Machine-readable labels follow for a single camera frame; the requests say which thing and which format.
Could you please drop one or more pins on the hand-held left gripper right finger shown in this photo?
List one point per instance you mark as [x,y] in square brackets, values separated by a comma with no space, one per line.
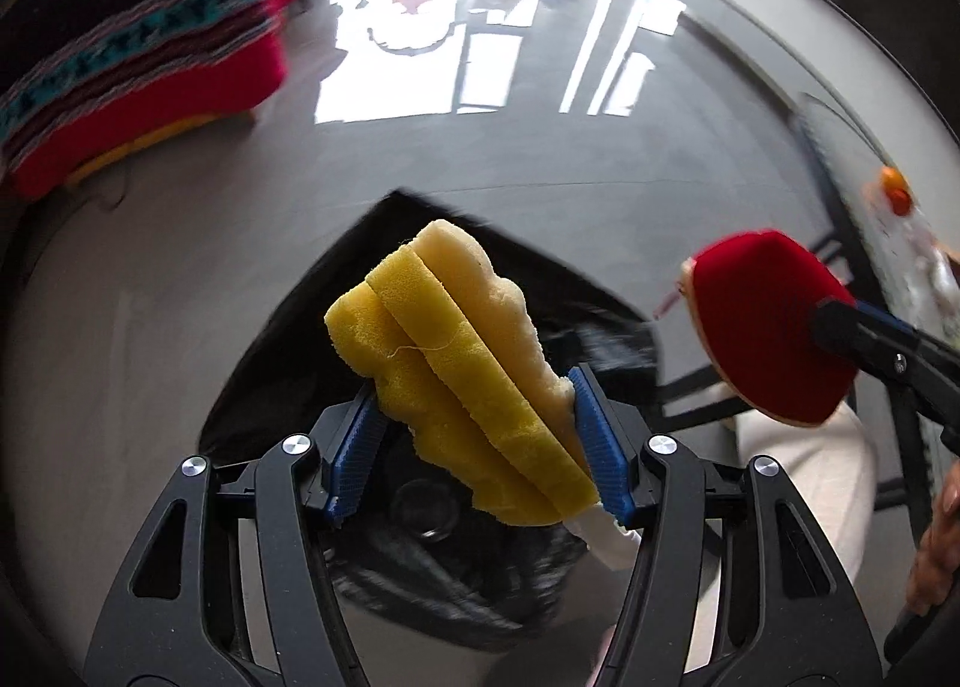
[600,454]

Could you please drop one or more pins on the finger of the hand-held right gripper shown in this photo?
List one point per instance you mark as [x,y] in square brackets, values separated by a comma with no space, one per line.
[862,342]

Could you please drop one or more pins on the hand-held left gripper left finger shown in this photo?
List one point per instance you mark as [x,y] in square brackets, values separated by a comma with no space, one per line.
[358,458]

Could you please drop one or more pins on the red table tennis paddle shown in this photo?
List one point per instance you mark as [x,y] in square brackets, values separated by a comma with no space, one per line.
[750,312]

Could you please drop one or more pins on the yellow layered sponge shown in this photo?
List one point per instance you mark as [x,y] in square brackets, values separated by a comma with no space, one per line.
[450,357]

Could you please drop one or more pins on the person's right hand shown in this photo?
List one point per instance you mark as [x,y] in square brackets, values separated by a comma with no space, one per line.
[937,544]

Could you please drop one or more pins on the orange ball toy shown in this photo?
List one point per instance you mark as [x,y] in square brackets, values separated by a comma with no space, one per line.
[894,188]

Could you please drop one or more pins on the person's leg in beige trousers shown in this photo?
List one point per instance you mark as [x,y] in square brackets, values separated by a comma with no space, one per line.
[810,492]

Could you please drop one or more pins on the striped woven blanket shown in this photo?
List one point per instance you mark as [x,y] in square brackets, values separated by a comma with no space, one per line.
[112,19]

